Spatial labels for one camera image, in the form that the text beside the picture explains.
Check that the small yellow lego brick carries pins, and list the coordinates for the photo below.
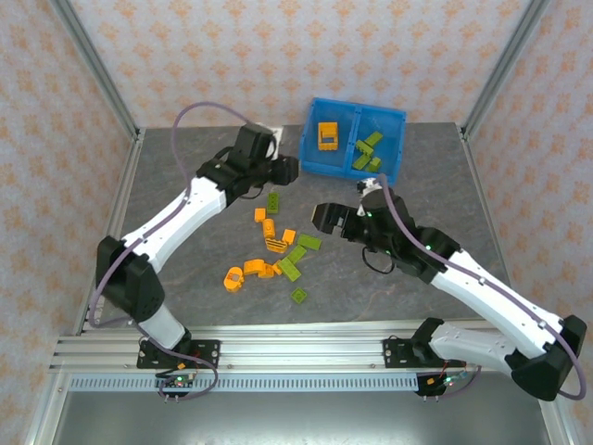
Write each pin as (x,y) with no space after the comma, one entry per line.
(277,268)
(288,236)
(260,214)

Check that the green lego brick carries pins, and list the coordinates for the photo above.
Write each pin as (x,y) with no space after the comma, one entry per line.
(273,203)
(373,138)
(375,162)
(360,161)
(364,147)
(289,269)
(296,254)

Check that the yellow lego window frame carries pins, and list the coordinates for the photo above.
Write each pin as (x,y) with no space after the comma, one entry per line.
(328,143)

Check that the yellow lego arch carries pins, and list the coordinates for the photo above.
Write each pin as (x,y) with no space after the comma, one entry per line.
(252,265)

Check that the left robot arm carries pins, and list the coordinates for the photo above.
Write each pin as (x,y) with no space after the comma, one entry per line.
(176,218)

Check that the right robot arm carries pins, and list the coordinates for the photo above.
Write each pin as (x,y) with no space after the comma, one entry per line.
(491,301)

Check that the yellow black striped lego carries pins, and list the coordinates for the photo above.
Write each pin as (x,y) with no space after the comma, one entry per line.
(276,244)

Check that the green flat lego plate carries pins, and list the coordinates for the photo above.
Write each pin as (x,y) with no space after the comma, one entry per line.
(309,241)

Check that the small green lego plate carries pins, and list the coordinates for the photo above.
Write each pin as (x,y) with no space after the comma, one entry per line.
(299,295)

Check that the small circuit board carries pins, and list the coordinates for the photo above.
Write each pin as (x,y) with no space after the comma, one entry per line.
(433,382)
(176,382)

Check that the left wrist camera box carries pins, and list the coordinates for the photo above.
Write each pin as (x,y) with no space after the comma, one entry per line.
(277,139)

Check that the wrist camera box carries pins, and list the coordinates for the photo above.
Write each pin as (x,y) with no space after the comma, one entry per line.
(367,185)
(277,139)

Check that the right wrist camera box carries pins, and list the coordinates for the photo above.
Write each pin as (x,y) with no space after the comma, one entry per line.
(367,185)

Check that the aluminum table side rail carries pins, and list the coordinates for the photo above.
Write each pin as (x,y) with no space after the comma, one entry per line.
(479,185)
(125,185)

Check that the aluminum base rail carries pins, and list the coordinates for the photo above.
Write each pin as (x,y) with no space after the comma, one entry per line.
(301,347)

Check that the aluminum frame post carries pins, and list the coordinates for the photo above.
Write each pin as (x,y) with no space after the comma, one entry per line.
(500,69)
(98,69)

